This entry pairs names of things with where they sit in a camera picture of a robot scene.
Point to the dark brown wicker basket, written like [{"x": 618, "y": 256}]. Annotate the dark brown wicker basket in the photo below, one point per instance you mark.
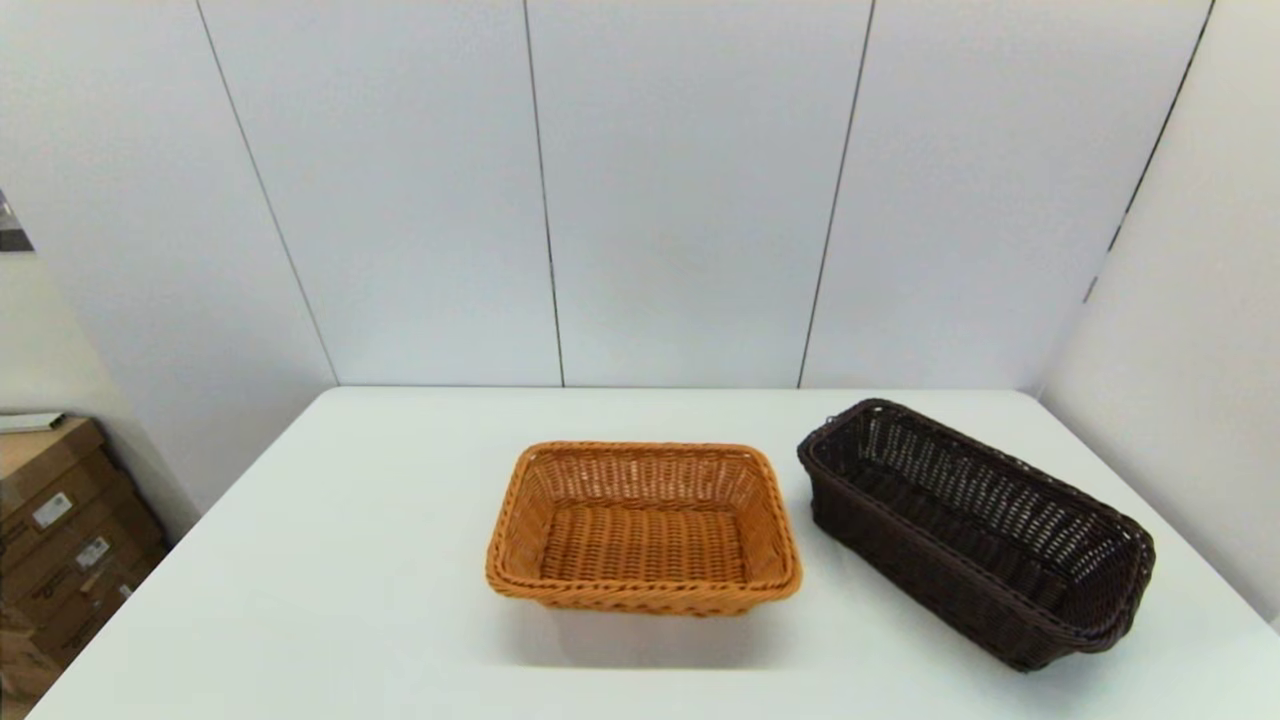
[{"x": 960, "y": 520}]

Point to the cardboard box with white label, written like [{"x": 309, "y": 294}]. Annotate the cardboard box with white label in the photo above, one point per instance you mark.
[
  {"x": 90, "y": 495},
  {"x": 120, "y": 560}
]

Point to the brown cardboard box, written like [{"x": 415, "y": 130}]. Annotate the brown cardboard box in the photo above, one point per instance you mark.
[
  {"x": 20, "y": 660},
  {"x": 40, "y": 450}
]

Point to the orange wicker basket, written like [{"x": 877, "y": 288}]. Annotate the orange wicker basket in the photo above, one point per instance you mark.
[{"x": 645, "y": 540}]

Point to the dark wall fixture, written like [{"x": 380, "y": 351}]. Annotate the dark wall fixture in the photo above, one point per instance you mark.
[{"x": 10, "y": 235}]

